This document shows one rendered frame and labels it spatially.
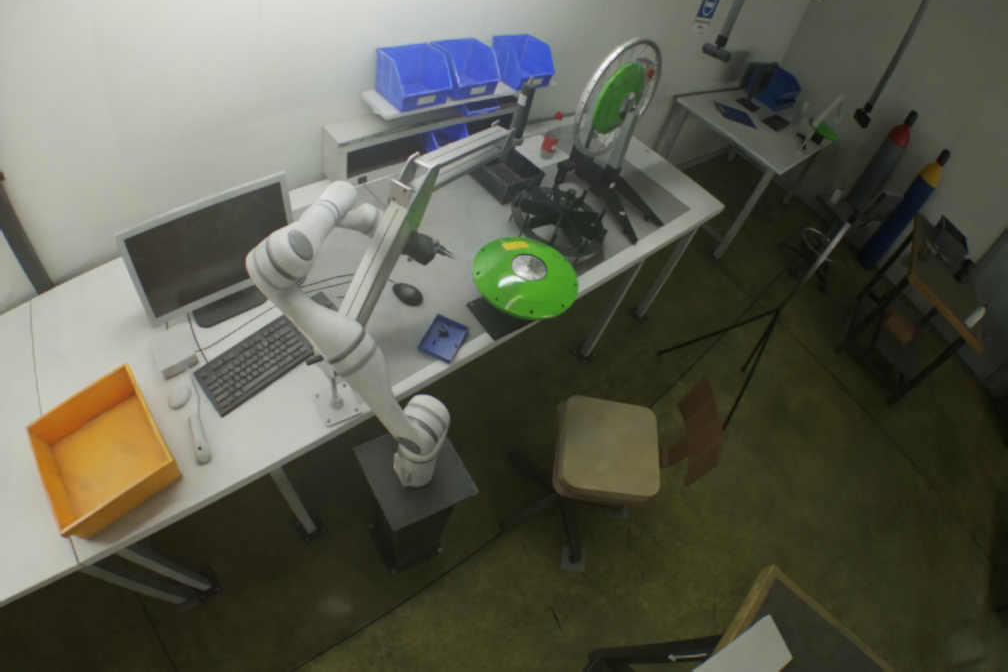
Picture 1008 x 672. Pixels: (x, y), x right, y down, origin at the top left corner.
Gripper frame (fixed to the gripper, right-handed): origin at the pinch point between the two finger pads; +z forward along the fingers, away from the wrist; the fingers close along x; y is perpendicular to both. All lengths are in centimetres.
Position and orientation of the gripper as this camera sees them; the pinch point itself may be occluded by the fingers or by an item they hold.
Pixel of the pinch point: (453, 256)
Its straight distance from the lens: 127.6
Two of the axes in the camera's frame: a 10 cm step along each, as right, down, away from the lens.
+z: 6.6, 3.5, 6.7
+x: 2.2, 7.6, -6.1
